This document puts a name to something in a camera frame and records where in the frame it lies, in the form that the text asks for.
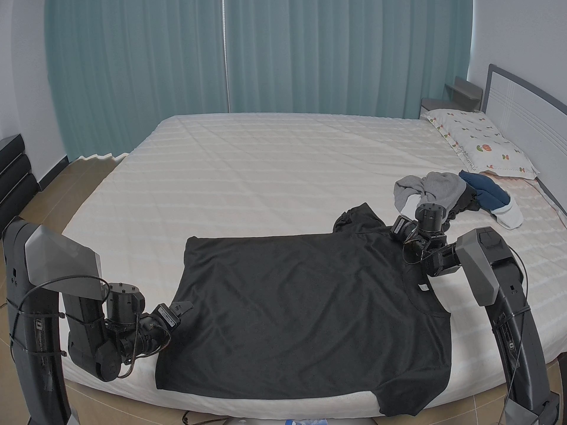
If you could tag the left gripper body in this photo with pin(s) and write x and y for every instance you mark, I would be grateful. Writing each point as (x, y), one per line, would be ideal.
(164, 319)

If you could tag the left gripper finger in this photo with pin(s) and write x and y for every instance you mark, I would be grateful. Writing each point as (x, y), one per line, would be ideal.
(181, 309)

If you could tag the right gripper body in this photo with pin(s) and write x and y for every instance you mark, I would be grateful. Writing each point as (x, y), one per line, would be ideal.
(404, 229)

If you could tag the black T-shirt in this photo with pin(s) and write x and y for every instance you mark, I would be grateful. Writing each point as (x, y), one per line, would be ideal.
(301, 317)

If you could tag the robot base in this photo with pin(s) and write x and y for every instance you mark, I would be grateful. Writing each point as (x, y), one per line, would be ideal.
(305, 422)

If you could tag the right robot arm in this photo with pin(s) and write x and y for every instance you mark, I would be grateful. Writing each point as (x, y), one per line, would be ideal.
(480, 259)

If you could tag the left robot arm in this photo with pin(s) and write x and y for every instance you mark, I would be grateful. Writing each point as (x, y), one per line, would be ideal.
(57, 259)

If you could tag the pile of clothes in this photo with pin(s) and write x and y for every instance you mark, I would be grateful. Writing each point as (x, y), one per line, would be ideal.
(443, 186)

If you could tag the bed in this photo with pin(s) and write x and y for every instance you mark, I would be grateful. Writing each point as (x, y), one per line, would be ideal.
(265, 171)

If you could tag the white printed pillow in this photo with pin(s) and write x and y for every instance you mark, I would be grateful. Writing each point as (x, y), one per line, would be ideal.
(483, 142)

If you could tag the grey bedside table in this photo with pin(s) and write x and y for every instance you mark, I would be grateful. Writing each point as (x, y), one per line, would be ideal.
(465, 90)

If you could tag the blue-green curtain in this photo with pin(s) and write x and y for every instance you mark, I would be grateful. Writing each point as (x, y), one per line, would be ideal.
(133, 60)
(336, 38)

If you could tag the black chest of drawers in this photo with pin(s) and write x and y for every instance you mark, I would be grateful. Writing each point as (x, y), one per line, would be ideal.
(13, 175)

